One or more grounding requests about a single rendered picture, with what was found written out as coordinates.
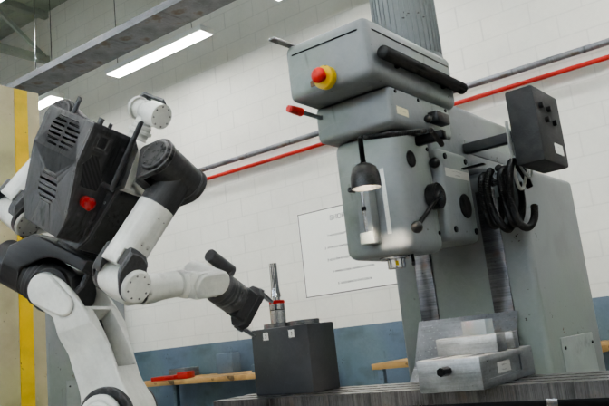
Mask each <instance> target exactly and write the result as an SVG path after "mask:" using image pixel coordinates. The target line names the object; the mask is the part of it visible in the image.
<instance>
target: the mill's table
mask: <svg viewBox="0 0 609 406"><path fill-rule="evenodd" d="M213 403H214V406H609V371H595V372H567V373H551V374H537V375H528V376H526V377H523V378H520V379H517V380H514V381H512V382H506V383H503V384H500V385H498V386H495V387H492V388H489V389H486V390H484V391H454V392H438V393H421V390H420V384H419V383H418V382H405V383H391V384H375V385H361V386H346V387H340V388H337V389H332V390H328V391H319V392H315V393H298V394H281V395H263V396H257V394H248V395H244V396H240V397H234V398H229V399H226V400H219V401H213Z"/></svg>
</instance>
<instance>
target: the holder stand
mask: <svg viewBox="0 0 609 406"><path fill-rule="evenodd" d="M252 333H254V334H255V335H256V336H255V337H252V344H253V355H254V365H255V376H256V394H257V396H263V395H281V394H298V393H315V392H323V391H328V390H332V389H337V388H340V379H339V372H338V363H337V355H336V348H335V340H334V324H333V322H323V323H320V320H319V318H313V319H304V320H296V321H290V322H285V323H276V324H264V329H262V330H255V331H252Z"/></svg>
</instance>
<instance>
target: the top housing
mask: <svg viewBox="0 0 609 406"><path fill-rule="evenodd" d="M381 45H387V46H389V47H391V48H392V49H394V50H396V51H399V52H401V53H404V54H406V55H408V56H410V57H411V58H413V59H415V60H417V61H420V62H421V63H425V64H427V65H428V66H430V67H432V68H434V69H436V70H438V71H440V72H442V73H446V74H447V75H449V76H450V68H449V64H448V62H447V61H446V60H445V59H443V58H441V57H439V56H438V55H436V54H435V53H432V52H430V51H428V50H426V49H424V48H422V47H420V46H418V45H417V44H415V43H412V42H410V41H408V40H406V39H404V38H402V37H401V36H399V35H397V34H395V33H393V32H391V31H389V30H387V29H385V28H383V27H381V26H379V25H377V24H375V23H373V22H371V21H369V20H368V19H365V18H360V19H357V20H355V21H352V22H350V23H349V24H345V25H342V26H340V27H337V28H335V29H333V30H331V31H329V32H326V33H324V34H320V35H318V36H316V37H314V38H311V39H309V40H306V41H304V42H302V43H299V44H296V45H294V46H291V47H290V48H289V49H288V51H287V62H288V71H289V79H290V87H291V95H292V99H293V101H294V102H296V103H299V104H303V105H305V106H308V107H312V108H315V109H317V110H320V109H322V108H324V107H327V106H330V105H333V104H336V103H338V102H343V101H346V100H349V99H351V98H354V97H357V96H360V95H363V94H365V93H367V92H372V91H375V90H378V89H381V88H383V87H387V86H389V87H392V88H394V89H396V90H399V91H401V92H405V93H408V94H409V95H412V96H414V97H417V98H419V99H422V100H424V101H426V102H431V103H433V104H436V105H438V106H440V107H442V108H445V109H447V110H450V109H452V108H453V106H454V97H453V91H452V90H450V89H447V88H445V89H441V86H440V85H439V84H437V83H435V82H432V81H429V80H427V79H425V78H423V77H420V76H419V75H417V74H415V73H412V72H409V71H406V70H404V69H402V68H401V67H400V68H399V69H396V68H395V67H394V64H392V63H389V62H386V61H384V60H383V59H381V58H379V57H378V55H377V50H378V48H379V47H380V46H381ZM322 65H328V66H330V67H333V68H334V69H335V71H336V75H337V77H336V82H335V84H334V86H333V87H332V88H331V89H329V90H323V89H320V88H318V87H316V86H314V87H311V83H310V81H312V78H311V73H312V71H313V69H314V68H316V67H320V66H322Z"/></svg>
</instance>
